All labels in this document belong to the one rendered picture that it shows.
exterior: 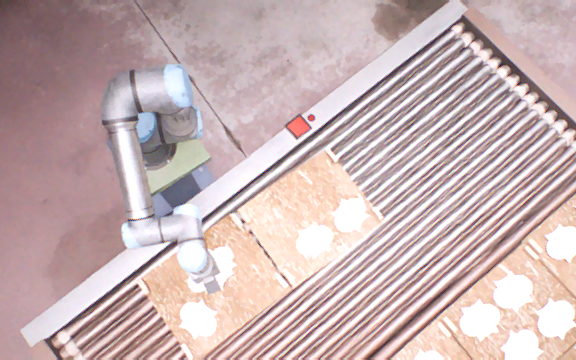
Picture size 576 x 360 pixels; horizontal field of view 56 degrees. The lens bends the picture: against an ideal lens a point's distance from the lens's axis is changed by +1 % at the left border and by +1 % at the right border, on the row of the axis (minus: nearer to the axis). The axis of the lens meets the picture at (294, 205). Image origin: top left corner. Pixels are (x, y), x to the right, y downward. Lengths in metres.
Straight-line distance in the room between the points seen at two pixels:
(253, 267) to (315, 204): 0.32
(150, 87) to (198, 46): 1.87
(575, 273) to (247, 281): 1.15
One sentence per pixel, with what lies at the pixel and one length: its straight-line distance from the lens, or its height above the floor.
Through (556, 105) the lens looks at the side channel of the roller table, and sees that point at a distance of 2.33.
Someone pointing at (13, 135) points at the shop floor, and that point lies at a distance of 3.42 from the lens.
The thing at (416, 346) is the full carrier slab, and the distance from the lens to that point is 1.95.
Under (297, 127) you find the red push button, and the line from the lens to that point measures 2.07.
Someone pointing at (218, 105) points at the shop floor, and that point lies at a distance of 3.16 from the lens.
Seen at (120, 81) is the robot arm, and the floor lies 1.54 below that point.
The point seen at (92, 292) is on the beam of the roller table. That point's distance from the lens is 2.05.
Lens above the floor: 2.83
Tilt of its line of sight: 75 degrees down
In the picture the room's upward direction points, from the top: 2 degrees clockwise
